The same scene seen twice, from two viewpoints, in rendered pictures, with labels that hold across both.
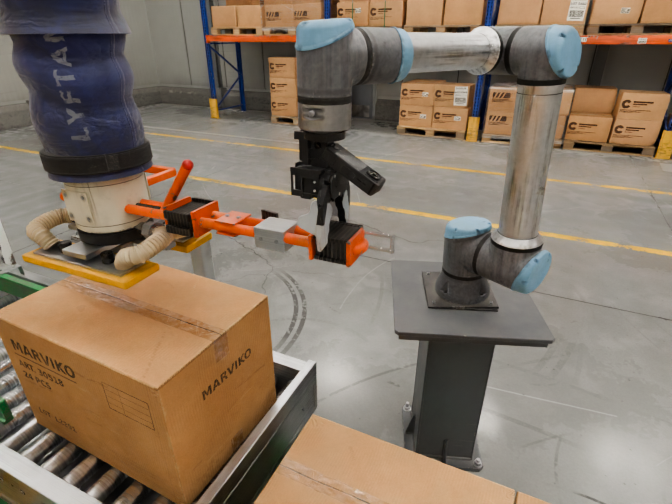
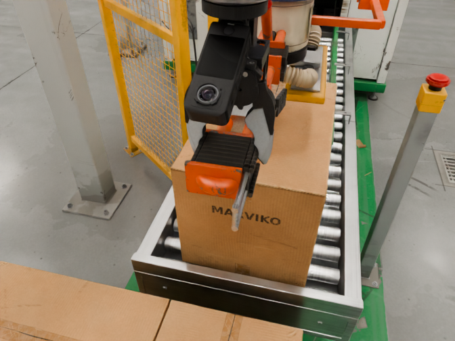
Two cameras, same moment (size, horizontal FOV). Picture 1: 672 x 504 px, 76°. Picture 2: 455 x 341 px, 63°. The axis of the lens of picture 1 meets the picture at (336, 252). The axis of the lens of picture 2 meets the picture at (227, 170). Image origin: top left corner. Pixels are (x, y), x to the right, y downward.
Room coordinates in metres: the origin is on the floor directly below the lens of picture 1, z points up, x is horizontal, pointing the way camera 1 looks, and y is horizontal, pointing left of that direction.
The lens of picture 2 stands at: (0.67, -0.39, 1.56)
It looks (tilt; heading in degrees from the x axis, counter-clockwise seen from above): 40 degrees down; 79
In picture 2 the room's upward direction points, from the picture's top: straight up
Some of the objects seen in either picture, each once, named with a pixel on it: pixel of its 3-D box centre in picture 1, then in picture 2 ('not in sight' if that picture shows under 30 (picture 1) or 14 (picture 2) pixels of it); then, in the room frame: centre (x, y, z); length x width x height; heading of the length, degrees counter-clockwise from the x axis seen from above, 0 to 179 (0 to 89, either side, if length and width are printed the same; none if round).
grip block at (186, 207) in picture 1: (192, 216); (262, 61); (0.89, 0.32, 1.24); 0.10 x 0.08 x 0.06; 156
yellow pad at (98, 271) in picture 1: (87, 256); not in sight; (0.90, 0.58, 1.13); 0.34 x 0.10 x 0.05; 66
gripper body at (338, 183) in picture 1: (320, 164); (235, 49); (0.76, 0.03, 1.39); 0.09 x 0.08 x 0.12; 65
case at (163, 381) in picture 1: (148, 361); (263, 168); (0.98, 0.55, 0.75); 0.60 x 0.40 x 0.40; 63
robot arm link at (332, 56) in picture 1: (326, 61); not in sight; (0.76, 0.02, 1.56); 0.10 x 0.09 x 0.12; 129
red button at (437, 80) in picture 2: not in sight; (437, 82); (1.53, 0.53, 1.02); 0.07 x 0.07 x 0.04
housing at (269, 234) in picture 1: (277, 234); (243, 116); (0.80, 0.12, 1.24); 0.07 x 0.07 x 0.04; 66
